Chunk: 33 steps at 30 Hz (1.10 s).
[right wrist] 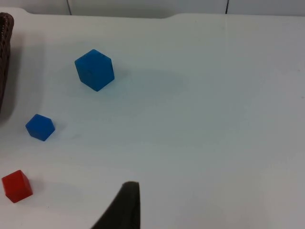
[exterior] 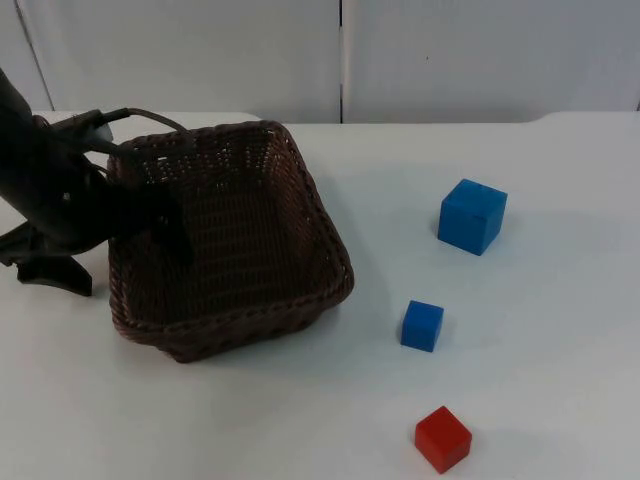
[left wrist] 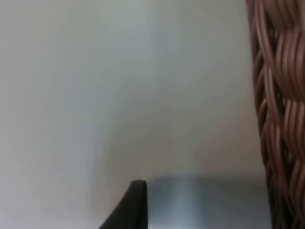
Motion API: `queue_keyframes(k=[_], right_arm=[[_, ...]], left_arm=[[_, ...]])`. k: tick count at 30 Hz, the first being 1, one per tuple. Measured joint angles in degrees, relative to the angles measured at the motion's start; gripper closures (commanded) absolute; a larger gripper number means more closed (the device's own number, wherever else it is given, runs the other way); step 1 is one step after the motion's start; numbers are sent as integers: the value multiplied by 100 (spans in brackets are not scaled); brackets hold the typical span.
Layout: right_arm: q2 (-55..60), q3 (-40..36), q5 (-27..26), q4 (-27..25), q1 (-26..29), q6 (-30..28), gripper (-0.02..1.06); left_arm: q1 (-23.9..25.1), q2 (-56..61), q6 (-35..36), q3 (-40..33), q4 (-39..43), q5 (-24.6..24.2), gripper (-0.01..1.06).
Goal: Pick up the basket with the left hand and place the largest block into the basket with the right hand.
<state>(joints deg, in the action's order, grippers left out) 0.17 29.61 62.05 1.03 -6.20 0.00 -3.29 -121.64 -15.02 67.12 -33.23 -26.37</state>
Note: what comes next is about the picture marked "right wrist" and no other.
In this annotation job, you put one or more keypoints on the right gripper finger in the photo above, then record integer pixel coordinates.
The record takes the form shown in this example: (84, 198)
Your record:
(126, 210)

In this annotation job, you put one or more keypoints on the dark brown wicker basket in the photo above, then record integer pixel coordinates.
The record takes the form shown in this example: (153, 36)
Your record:
(4, 59)

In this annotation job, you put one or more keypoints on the red cube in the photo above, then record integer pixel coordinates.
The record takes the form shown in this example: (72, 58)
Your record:
(17, 186)

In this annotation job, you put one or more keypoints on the small blue cube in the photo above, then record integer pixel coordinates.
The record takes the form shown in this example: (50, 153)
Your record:
(40, 127)

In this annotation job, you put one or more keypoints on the large blue cube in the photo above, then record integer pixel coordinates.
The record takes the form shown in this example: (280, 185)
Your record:
(94, 70)

